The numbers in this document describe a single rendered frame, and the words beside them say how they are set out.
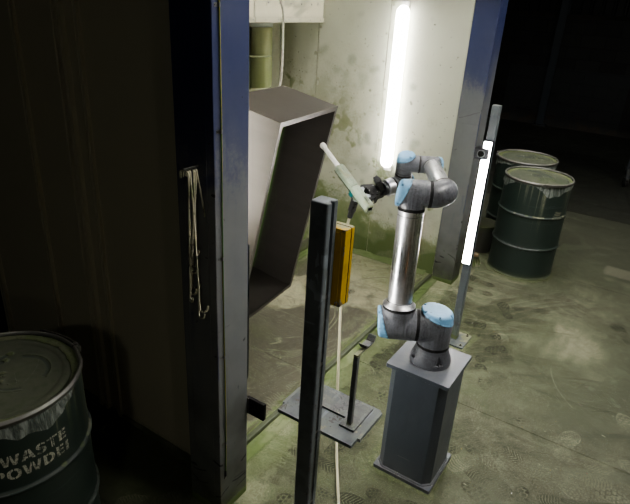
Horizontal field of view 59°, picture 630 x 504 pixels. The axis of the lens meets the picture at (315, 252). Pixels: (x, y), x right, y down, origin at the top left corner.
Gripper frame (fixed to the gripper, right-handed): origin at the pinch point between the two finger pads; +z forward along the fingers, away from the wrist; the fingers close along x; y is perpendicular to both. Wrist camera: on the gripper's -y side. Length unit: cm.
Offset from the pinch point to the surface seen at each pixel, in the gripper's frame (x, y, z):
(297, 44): 219, 80, -102
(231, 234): -26, -41, 82
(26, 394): -39, -6, 163
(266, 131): 31, -27, 37
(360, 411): -98, -13, 62
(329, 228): -62, -83, 71
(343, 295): -73, -62, 68
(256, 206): 17.0, 7.3, 45.8
